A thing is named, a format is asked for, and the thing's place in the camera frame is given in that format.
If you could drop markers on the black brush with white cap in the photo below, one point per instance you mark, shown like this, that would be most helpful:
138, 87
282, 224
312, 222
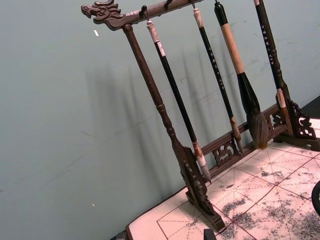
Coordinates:
175, 87

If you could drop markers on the carved dark wooden brush rack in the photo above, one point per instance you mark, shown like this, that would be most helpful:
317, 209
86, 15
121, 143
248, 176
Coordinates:
142, 62

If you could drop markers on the thin black brush brown tip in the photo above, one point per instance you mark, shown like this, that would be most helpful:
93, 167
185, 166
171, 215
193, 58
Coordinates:
215, 67

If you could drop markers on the white gridded calligraphy mat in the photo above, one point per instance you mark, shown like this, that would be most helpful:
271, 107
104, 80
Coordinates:
250, 187

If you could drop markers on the small black block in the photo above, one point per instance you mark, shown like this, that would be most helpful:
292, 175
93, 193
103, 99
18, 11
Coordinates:
209, 235

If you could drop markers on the dark brush with white characters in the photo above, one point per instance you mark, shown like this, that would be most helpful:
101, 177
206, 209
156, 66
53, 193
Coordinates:
266, 32

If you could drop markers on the black round dish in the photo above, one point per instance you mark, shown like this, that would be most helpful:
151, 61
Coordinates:
316, 197

